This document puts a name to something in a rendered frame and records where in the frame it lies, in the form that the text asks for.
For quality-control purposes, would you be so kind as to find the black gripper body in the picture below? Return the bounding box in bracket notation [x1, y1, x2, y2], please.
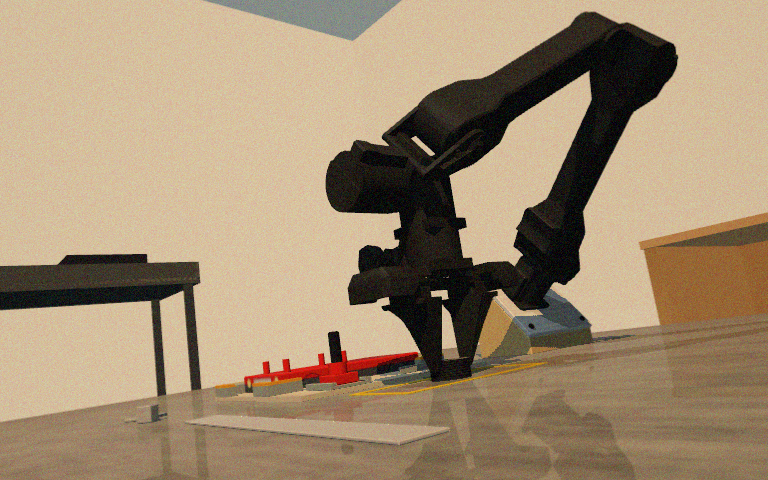
[348, 207, 519, 305]

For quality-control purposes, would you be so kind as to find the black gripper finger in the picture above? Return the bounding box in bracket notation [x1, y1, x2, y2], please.
[381, 296, 442, 373]
[442, 291, 498, 365]

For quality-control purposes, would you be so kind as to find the black wheel with grey hub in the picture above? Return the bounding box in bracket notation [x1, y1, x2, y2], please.
[430, 357, 472, 381]

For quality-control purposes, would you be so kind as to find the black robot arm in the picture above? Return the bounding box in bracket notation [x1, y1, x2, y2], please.
[325, 11, 678, 310]

